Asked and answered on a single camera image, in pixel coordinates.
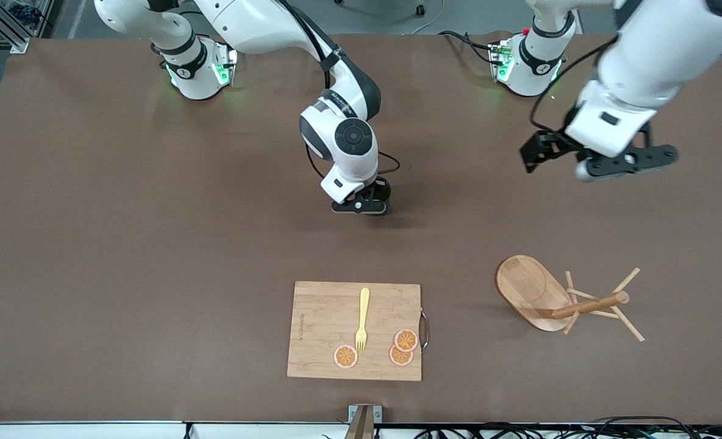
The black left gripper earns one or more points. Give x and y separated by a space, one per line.
554 144

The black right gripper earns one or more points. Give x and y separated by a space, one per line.
382 189

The dark green cup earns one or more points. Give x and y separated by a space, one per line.
382 188

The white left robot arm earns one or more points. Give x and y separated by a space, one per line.
654 55

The wooden mug tree rack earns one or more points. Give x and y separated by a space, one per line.
528 289

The yellow plastic fork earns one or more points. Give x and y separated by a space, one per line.
363 317

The bamboo cutting board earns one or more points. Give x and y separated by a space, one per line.
336 329

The orange slice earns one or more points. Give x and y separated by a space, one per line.
406 339
346 356
397 358

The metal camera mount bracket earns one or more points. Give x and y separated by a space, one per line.
364 421

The aluminium frame profile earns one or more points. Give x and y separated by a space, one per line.
7 33

